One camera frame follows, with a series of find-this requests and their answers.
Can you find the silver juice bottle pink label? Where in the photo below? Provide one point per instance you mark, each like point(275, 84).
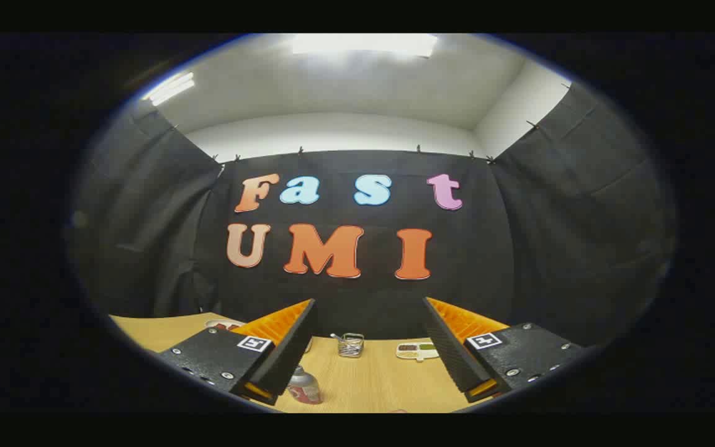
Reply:
point(303, 386)

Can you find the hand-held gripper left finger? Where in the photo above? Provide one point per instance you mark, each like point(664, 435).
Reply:
point(289, 347)

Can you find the wooden table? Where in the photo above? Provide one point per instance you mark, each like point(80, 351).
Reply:
point(382, 379)

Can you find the small clear glass jar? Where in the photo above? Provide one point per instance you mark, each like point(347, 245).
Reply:
point(350, 345)

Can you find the ceiling tube light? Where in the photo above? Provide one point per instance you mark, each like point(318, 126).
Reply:
point(169, 88)

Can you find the white compartment tray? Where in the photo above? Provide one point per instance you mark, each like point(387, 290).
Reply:
point(416, 351)

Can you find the small white plate red snack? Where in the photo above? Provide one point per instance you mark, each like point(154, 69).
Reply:
point(223, 324)

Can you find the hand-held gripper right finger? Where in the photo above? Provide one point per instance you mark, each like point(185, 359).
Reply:
point(450, 347)

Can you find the black backdrop cloth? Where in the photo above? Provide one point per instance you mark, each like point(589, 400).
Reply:
point(550, 236)

